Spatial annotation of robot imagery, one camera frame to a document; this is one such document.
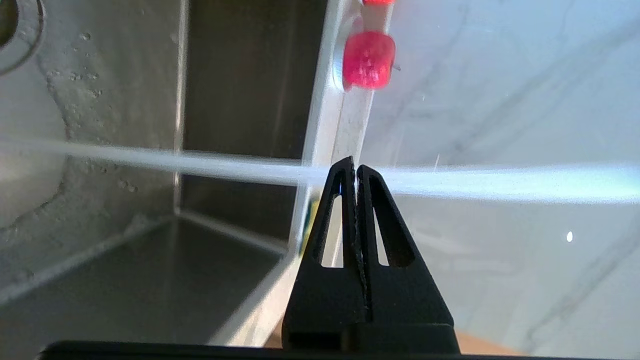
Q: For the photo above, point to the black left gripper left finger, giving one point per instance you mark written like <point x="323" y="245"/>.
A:
<point x="325" y="300"/>

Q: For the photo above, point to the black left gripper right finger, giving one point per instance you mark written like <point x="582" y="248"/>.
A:
<point x="405" y="300"/>

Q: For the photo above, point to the yellow sponge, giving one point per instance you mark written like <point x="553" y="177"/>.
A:
<point x="314" y="207"/>

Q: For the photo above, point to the stainless steel sink basin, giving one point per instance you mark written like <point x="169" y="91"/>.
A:
<point x="150" y="275"/>

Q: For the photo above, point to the running water stream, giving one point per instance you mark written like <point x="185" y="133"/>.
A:
<point x="500" y="182"/>

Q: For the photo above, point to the small white dish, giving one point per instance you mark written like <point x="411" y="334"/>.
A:
<point x="340" y="65"/>

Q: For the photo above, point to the red toy apple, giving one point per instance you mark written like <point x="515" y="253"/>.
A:
<point x="369" y="60"/>

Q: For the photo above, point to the red toy tomato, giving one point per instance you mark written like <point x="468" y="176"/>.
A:
<point x="378" y="2"/>

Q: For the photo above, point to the round metal drain strainer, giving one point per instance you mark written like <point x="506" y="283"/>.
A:
<point x="20" y="30"/>

